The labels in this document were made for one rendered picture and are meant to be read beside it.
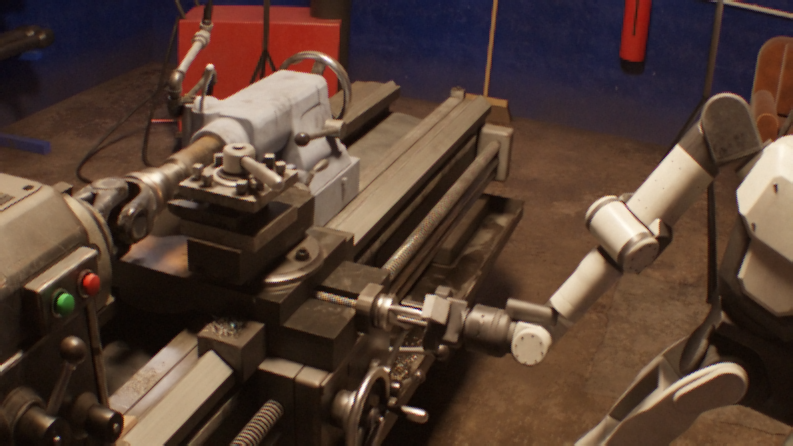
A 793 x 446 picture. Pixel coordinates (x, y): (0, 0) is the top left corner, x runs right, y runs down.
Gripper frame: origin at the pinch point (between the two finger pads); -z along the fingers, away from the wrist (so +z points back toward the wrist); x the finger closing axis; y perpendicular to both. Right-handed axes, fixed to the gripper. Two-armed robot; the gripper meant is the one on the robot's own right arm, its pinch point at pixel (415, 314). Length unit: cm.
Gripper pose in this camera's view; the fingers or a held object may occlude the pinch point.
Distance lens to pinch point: 172.0
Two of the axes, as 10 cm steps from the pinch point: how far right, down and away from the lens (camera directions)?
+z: 9.4, 2.0, -2.7
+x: -2.6, 9.4, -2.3
